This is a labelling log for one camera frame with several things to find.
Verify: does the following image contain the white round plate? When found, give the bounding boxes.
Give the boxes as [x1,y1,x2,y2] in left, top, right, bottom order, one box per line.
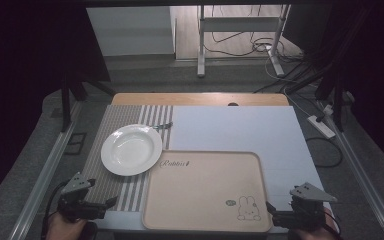
[100,124,164,177]

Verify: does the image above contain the grey striped placemat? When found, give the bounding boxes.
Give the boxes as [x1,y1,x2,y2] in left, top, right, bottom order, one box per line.
[81,104,175,213]

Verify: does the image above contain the black power cable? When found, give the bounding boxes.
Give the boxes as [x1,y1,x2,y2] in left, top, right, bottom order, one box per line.
[304,135,344,169]

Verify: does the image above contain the black floor cables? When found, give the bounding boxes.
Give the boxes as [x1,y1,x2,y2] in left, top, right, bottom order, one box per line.
[202,4,314,68]

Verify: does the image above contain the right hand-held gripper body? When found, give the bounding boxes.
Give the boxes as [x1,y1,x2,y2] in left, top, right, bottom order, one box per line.
[273,182,338,231]

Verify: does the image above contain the light blue placemat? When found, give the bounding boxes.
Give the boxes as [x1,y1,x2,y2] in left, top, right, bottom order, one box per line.
[94,105,333,234]

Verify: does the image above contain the white power strip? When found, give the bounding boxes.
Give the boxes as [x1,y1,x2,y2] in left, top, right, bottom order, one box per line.
[307,114,337,140]

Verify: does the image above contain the person's left hand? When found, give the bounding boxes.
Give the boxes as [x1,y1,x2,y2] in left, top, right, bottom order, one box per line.
[45,211,89,240]

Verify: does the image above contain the metal fork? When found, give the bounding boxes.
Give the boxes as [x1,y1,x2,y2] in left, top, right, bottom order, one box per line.
[152,121,174,131]

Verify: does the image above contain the white partition panel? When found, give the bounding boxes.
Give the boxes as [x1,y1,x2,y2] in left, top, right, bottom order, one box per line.
[86,6,176,57]

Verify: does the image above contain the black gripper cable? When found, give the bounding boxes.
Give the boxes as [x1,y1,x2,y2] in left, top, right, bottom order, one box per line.
[40,179,69,240]
[324,213,345,240]

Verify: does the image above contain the white metal stand frame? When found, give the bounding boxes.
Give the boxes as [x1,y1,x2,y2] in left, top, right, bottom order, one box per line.
[197,4,292,78]

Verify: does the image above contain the beige tray with rabbit print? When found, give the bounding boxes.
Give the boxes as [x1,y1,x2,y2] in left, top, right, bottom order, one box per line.
[142,149,274,233]

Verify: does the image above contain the black metal stand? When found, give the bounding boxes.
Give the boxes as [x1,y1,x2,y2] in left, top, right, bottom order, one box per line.
[314,66,355,133]
[59,71,116,133]

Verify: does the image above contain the aluminium rail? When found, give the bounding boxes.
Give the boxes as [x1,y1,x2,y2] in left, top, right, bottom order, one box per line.
[316,99,384,240]
[8,99,83,240]

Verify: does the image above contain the wooden table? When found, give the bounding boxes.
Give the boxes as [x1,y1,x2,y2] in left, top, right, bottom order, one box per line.
[111,92,290,108]

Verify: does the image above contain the person's right hand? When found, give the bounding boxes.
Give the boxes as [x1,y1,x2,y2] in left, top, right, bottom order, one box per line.
[294,209,341,240]

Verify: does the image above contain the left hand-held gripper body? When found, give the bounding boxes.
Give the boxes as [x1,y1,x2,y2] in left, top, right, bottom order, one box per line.
[57,171,108,223]

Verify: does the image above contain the black floor frame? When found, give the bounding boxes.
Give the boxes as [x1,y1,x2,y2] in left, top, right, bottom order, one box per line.
[63,132,88,156]

